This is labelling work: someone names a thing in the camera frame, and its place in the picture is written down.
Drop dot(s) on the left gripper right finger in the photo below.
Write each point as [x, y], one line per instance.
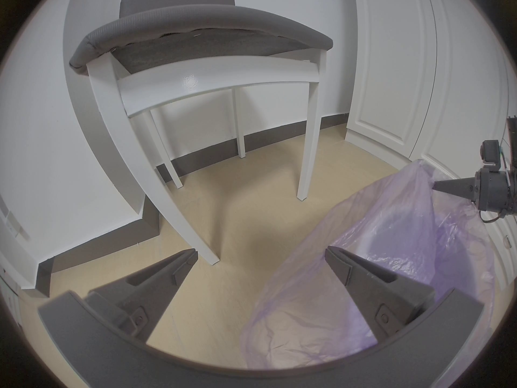
[383, 293]

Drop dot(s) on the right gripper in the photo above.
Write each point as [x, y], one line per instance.
[495, 192]

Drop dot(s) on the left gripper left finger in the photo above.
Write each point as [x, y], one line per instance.
[137, 297]

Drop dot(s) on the purple plastic bag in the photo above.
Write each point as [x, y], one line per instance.
[404, 224]

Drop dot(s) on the white trash bin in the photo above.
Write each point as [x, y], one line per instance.
[379, 232]

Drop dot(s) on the white wardrobe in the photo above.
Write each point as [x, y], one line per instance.
[387, 75]

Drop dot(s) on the white chair grey cushions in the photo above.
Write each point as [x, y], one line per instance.
[202, 18]

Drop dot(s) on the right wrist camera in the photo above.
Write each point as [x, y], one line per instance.
[489, 152]

